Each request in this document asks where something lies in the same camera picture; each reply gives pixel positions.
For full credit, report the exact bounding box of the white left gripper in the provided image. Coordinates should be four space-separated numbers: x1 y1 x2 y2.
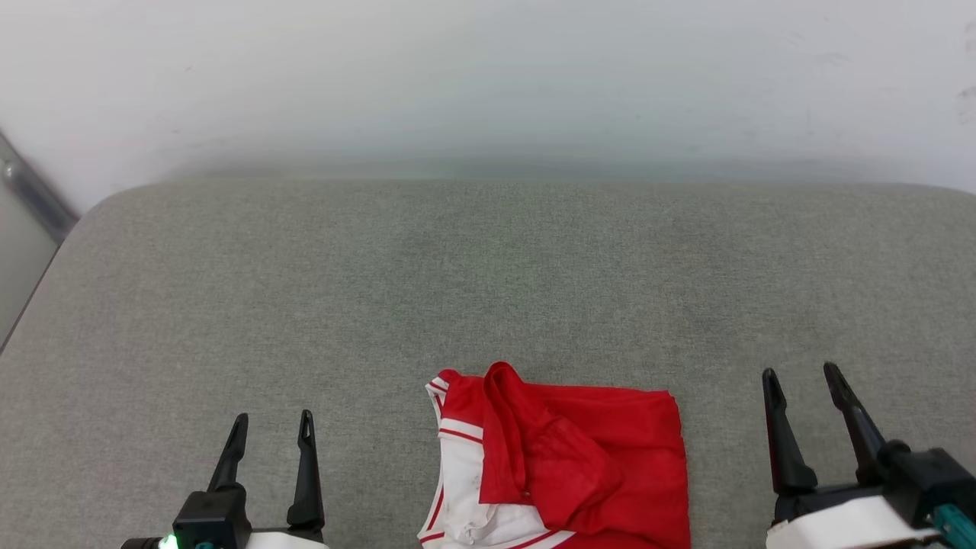
207 410 330 549

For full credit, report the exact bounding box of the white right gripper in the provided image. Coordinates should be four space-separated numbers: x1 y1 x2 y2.
762 362 943 549

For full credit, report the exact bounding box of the red and white jersey shirt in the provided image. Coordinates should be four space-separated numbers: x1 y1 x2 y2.
418 362 692 549

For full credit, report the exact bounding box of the grey fabric sofa cushion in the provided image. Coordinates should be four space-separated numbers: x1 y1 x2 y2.
0 179 976 549

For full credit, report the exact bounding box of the grey metal corner bar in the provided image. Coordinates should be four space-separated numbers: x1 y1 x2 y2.
0 133 80 243

